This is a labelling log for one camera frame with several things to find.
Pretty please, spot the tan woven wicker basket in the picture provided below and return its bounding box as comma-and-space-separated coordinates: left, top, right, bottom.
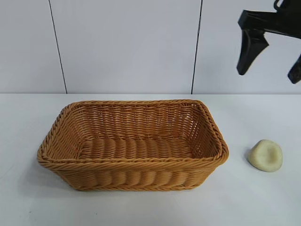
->
36, 99, 230, 192

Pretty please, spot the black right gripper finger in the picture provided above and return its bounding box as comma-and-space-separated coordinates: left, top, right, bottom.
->
236, 28, 269, 76
287, 55, 301, 84

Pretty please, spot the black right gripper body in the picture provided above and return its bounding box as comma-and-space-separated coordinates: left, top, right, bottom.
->
238, 9, 301, 39

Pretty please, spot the pale yellow egg yolk pastry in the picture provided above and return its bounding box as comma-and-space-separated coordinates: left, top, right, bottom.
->
247, 139, 283, 170

